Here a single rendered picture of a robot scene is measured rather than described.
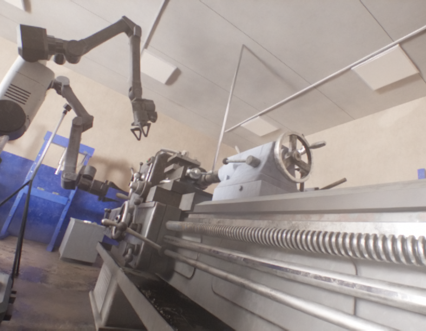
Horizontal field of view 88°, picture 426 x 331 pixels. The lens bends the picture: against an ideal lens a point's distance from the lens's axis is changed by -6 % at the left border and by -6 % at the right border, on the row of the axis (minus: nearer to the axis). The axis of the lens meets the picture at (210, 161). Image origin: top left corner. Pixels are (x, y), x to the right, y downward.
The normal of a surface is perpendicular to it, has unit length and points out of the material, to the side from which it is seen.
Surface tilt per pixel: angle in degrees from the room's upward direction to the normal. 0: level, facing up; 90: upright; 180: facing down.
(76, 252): 90
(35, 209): 90
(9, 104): 90
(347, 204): 90
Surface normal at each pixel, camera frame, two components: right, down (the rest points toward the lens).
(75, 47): 0.62, -0.13
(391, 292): -0.83, -0.36
